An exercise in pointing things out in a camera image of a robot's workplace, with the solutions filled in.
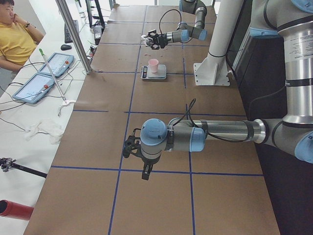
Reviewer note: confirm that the blue teach pendant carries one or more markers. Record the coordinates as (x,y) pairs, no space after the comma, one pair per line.
(34,89)
(60,63)

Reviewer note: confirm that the far blue teach pendant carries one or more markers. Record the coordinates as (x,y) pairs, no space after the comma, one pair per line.
(60,63)

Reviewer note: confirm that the aluminium frame post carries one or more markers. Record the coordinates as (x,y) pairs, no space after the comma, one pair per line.
(66,15)

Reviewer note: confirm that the black computer mouse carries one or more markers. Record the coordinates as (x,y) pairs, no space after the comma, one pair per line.
(65,47)

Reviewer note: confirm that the pink plastic cup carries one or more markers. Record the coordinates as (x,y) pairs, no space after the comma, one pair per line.
(153,65)

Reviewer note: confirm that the white crumpled cloth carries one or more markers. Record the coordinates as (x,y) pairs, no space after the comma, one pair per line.
(45,126)

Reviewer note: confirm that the clear glass sauce bottle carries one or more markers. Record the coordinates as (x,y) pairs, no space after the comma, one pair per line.
(147,41)

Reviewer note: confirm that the black tripod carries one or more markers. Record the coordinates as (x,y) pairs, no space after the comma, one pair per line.
(8,163)

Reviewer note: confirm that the grabber stick green handle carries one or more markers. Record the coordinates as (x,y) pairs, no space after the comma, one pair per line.
(65,100)

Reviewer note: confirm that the red cylinder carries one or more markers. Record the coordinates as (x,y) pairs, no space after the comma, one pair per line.
(15,210)

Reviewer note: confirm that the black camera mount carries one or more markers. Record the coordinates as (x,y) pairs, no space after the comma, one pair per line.
(132,145)

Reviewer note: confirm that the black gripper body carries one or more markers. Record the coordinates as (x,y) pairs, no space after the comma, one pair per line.
(147,162)
(163,39)

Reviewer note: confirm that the silver digital kitchen scale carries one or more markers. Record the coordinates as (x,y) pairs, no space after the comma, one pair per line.
(146,73)

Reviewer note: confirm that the person in yellow shirt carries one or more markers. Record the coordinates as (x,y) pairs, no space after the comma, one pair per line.
(18,38)

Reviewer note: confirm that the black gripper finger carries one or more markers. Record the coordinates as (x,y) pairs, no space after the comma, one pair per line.
(152,34)
(146,171)
(155,47)

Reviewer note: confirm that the near blue teach pendant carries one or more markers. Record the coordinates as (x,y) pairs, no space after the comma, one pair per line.
(34,89)

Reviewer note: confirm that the white pedestal column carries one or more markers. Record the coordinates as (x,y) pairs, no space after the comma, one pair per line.
(213,69)

